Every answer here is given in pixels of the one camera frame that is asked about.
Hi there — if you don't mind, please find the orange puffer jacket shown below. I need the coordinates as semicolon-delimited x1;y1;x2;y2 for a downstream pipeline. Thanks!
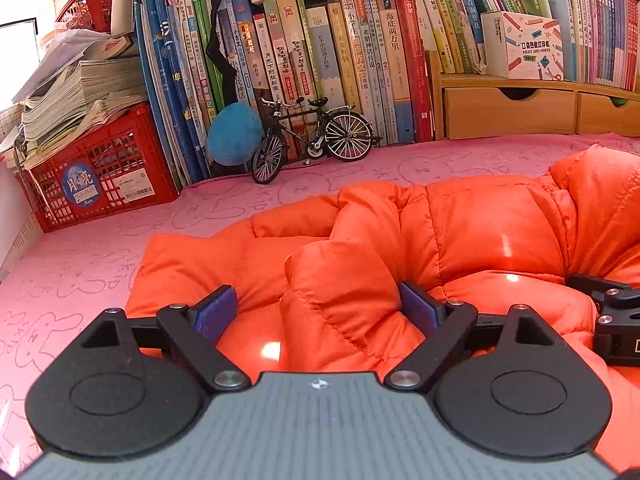
125;144;640;476

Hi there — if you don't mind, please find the wooden drawer organizer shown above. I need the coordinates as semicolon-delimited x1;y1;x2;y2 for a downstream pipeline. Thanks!
425;50;640;141

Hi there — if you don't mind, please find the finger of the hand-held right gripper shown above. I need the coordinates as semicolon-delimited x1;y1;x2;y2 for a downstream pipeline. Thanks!
566;273;640;314

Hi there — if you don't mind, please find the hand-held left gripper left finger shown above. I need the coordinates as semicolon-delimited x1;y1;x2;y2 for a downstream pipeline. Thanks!
79;284;252;394

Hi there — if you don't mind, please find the pink printed blanket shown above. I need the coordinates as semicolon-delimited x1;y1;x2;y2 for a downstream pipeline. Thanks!
0;132;640;476

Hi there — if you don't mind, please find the black model bicycle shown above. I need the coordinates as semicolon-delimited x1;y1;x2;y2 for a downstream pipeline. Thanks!
251;96;385;186

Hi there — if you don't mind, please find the row of tall thin books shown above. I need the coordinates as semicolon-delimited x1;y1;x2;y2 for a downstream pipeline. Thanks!
134;0;226;188

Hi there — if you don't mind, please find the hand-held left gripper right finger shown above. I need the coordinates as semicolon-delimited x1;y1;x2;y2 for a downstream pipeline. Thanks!
384;280;557;394

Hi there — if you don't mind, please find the row of thick upright books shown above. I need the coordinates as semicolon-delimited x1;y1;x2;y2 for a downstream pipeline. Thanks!
220;0;436;146

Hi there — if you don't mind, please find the grey grid cutting mat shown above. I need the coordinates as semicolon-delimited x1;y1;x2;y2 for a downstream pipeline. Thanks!
0;105;23;143

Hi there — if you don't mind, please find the red plastic crate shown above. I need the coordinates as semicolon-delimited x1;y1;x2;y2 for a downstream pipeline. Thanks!
15;102;180;233

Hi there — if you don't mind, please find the white printed box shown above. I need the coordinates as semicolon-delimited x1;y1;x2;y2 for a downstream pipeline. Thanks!
481;10;565;82

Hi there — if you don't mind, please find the blue plush ball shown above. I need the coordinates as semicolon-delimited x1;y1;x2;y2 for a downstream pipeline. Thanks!
207;102;264;167

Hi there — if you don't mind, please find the red plastic basket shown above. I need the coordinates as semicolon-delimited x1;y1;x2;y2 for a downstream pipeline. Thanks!
55;0;115;36

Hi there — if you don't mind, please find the row of colourful shelf books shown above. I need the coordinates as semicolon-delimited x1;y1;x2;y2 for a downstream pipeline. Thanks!
405;0;553;75

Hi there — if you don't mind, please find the row of pink-spined books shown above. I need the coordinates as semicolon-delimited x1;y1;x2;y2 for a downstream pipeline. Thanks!
542;0;640;92

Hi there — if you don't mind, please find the black strap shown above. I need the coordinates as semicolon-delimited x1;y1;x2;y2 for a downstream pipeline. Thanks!
205;0;245;111

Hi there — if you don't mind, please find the stack of paper booklets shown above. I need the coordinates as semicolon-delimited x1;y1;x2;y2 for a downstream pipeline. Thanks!
0;30;148;171

